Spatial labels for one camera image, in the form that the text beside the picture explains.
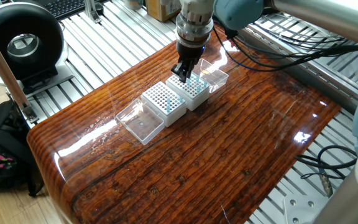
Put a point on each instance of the glossy brown wooden board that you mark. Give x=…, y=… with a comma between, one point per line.
x=197, y=161

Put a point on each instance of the black backpack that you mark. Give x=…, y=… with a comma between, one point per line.
x=8, y=146

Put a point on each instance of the clear plastic rack lid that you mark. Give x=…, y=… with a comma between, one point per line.
x=140, y=123
x=216, y=79

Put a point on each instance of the black computer keyboard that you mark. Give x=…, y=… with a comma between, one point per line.
x=64, y=7

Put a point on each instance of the silver wrist flange coupling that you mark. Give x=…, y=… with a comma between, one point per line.
x=194, y=31

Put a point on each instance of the brown cardboard box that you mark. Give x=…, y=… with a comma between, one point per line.
x=158, y=11

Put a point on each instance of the white perforated pipette tip rack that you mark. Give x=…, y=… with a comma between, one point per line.
x=176, y=116
x=197, y=101

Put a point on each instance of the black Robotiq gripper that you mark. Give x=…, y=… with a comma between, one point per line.
x=191, y=54

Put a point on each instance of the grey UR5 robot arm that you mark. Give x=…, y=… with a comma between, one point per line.
x=322, y=12

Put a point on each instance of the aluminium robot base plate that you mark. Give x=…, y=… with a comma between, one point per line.
x=300, y=211

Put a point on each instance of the metal can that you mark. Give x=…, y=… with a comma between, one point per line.
x=133, y=4

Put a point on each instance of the aluminium frame post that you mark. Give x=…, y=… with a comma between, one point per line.
x=6, y=73
x=91, y=11

